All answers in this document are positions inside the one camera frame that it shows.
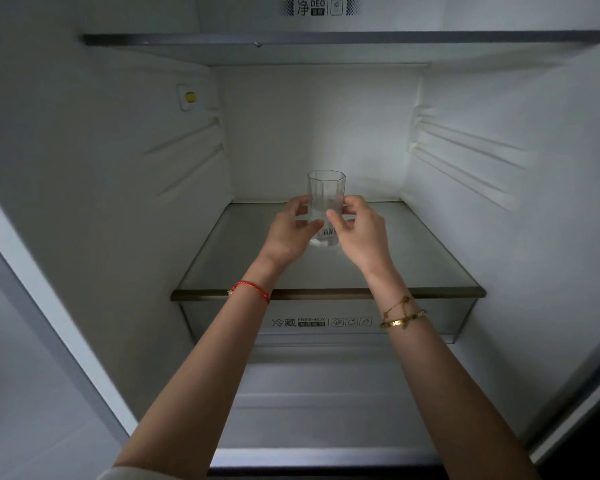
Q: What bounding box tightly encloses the person's right hand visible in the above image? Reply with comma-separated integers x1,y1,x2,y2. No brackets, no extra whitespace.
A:
325,194,396,278

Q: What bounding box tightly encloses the person's left hand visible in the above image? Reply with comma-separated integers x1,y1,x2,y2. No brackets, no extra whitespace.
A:
259,195,326,271

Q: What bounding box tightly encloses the clear drinking glass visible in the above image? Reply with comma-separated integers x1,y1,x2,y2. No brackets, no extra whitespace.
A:
307,169,347,248

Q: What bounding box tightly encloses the beige refrigerator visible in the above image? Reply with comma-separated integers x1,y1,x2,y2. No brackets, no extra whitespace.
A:
0,0,600,480

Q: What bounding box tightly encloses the person's right forearm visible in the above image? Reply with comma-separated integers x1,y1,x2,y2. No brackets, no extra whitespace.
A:
365,264,541,480

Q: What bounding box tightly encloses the person's left forearm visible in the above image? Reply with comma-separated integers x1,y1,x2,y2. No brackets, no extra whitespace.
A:
112,252,283,480

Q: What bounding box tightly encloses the glass shelf over drawer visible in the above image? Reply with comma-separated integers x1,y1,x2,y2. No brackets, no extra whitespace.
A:
169,200,487,301

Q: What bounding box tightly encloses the clear crisper drawer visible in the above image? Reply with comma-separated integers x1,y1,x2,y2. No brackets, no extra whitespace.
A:
179,297,479,345

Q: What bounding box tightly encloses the white shirt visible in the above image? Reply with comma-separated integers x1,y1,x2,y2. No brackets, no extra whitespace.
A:
97,466,181,480

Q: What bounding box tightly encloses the red string bracelet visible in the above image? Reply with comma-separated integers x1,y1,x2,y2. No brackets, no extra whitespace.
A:
227,279,272,305

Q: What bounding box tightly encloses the thin gold chain bracelet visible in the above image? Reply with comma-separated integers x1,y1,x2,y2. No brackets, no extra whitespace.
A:
381,294,412,323

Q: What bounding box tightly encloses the gold bangle bracelet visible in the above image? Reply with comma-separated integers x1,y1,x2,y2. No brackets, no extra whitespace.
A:
379,308,429,331

